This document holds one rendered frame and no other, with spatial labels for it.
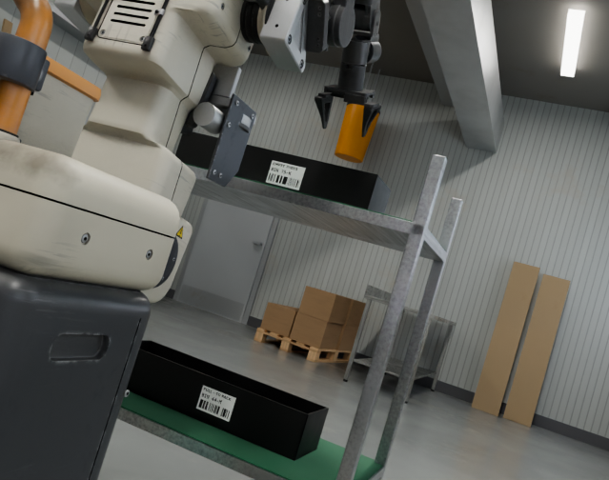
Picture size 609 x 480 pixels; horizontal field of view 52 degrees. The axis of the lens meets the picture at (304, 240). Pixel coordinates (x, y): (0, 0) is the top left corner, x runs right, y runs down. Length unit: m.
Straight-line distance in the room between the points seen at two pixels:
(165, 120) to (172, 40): 0.13
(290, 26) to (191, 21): 0.16
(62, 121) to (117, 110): 0.27
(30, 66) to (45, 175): 0.13
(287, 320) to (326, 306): 0.46
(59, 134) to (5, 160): 0.19
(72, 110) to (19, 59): 0.17
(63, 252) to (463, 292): 6.89
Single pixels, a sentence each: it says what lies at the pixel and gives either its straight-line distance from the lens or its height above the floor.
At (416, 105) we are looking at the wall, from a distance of 8.02.
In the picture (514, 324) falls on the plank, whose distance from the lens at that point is 7.14.
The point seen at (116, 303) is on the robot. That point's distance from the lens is 0.77.
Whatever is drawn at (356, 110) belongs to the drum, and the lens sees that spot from 7.59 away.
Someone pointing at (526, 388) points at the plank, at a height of 0.36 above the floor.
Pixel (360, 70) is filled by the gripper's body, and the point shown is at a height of 1.23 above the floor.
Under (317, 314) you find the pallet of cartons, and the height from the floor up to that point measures 0.46.
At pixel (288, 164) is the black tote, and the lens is 1.63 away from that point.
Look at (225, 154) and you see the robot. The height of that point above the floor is 0.94.
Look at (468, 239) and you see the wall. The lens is 7.50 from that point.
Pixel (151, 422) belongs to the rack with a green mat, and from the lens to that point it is 1.55.
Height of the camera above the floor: 0.76
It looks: 3 degrees up
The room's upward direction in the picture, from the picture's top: 17 degrees clockwise
